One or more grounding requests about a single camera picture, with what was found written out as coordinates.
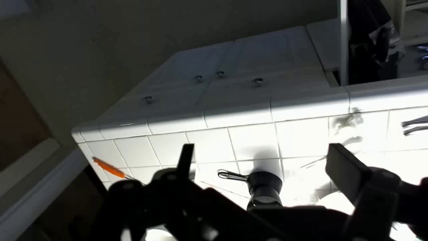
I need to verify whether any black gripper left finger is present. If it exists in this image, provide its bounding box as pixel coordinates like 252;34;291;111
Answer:
173;142;196;180

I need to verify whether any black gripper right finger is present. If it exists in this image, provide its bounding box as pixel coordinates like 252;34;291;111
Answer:
323;142;371;200

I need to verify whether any metal spoon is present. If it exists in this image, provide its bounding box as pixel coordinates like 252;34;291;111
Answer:
399;114;428;129

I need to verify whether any white lower kitchen cabinet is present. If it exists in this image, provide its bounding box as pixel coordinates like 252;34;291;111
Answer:
100;18;350;131

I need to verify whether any open white cutlery drawer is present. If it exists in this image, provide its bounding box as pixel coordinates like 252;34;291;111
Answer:
335;0;428;87

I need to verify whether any orange handled screwdriver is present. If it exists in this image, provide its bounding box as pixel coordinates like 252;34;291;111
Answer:
90;155;130;181

